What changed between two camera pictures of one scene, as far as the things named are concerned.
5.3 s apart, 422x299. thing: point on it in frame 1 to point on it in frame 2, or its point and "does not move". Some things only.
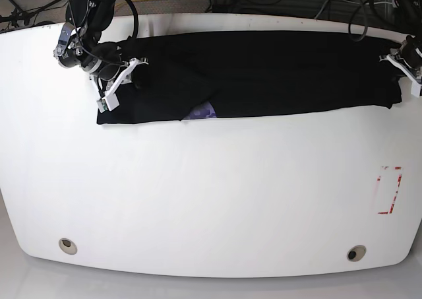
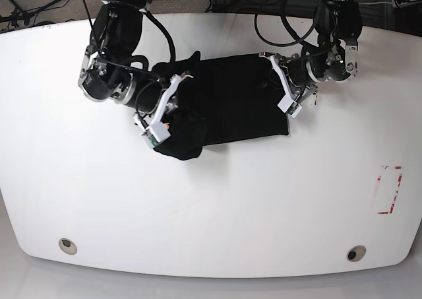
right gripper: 411,51 to 339,62
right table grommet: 356,253 does not move
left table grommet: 68,246 does not move
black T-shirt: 214,74 to 221,100
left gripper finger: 110,101 to 158,131
